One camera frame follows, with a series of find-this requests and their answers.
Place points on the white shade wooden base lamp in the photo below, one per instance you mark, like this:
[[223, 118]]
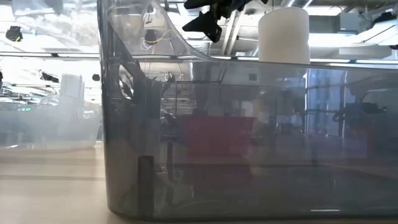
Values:
[[283, 34]]

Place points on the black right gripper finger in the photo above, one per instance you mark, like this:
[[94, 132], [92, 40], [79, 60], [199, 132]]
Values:
[[200, 3], [206, 26]]

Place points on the grey translucent plastic basket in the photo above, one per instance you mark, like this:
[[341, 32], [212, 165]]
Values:
[[280, 174]]

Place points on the red plastic basket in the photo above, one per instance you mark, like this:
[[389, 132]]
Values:
[[217, 137]]

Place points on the clear translucent plastic basket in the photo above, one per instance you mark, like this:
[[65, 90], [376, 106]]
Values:
[[46, 124]]

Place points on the black ceiling camera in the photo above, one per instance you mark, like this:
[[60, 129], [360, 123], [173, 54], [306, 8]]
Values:
[[14, 33]]

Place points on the black round ceiling fixture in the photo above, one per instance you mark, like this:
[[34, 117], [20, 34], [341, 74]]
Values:
[[95, 77]]

